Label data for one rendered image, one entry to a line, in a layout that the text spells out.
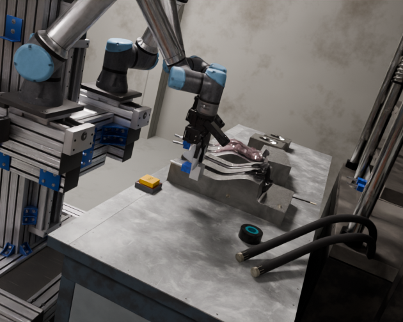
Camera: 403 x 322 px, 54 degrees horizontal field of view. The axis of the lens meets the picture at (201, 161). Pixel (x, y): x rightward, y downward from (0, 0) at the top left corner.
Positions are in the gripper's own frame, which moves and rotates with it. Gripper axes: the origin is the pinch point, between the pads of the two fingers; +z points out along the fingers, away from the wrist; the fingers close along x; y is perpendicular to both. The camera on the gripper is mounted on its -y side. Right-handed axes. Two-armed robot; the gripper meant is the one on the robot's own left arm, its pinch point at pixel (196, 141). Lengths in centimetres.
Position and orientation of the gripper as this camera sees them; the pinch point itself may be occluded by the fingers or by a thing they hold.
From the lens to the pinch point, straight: 176.2
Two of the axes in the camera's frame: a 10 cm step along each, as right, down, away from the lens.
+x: -3.9, 3.6, -8.5
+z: -3.2, 8.1, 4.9
